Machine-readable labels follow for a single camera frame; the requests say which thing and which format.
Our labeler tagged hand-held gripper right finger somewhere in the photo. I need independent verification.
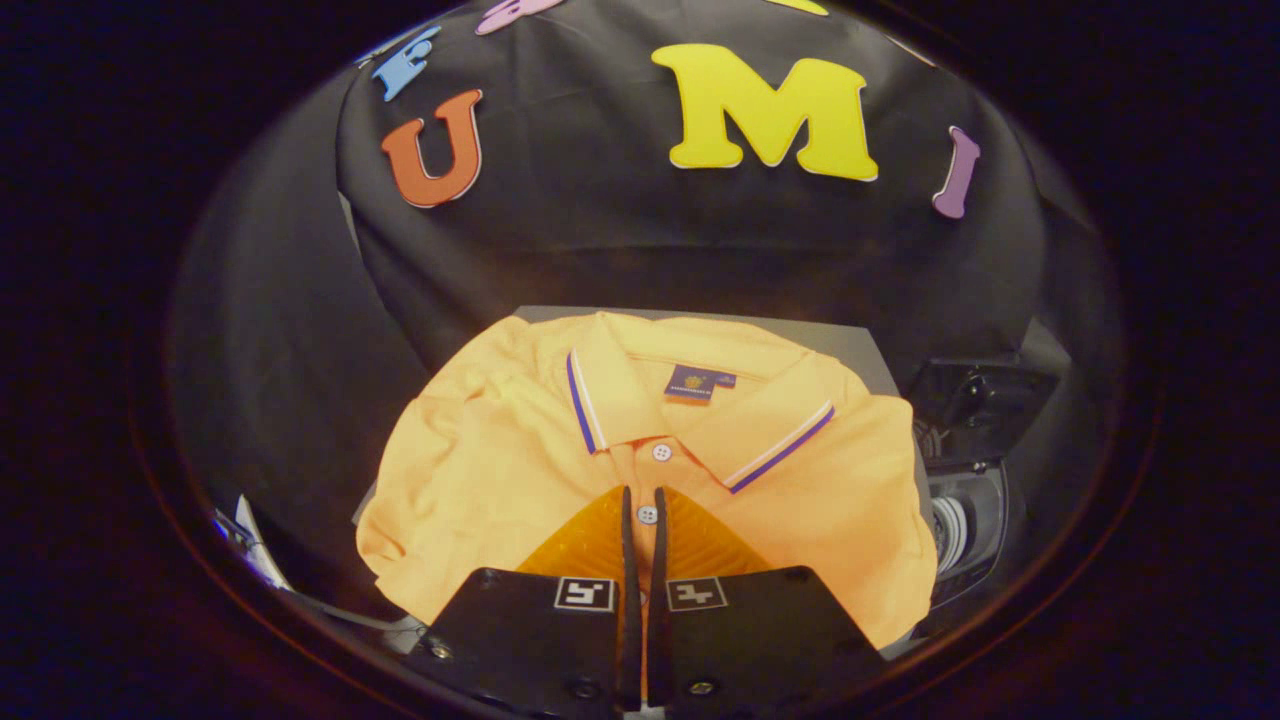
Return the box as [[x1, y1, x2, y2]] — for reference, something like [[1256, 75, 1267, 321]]
[[645, 486, 889, 706]]

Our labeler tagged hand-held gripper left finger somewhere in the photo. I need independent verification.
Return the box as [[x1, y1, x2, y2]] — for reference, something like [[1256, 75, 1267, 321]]
[[405, 486, 641, 711]]

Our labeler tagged orange polo shirt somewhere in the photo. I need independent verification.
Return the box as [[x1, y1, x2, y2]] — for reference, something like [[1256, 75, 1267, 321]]
[[356, 312, 938, 651]]

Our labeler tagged white and blue object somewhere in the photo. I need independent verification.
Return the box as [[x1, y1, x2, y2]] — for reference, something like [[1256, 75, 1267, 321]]
[[212, 495, 291, 591]]

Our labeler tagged grey cabinet with dark sides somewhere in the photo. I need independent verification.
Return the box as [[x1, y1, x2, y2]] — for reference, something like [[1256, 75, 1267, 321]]
[[290, 305, 931, 661]]

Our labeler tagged black backdrop cloth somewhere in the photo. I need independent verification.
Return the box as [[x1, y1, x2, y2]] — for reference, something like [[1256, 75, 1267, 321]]
[[168, 0, 1126, 601]]

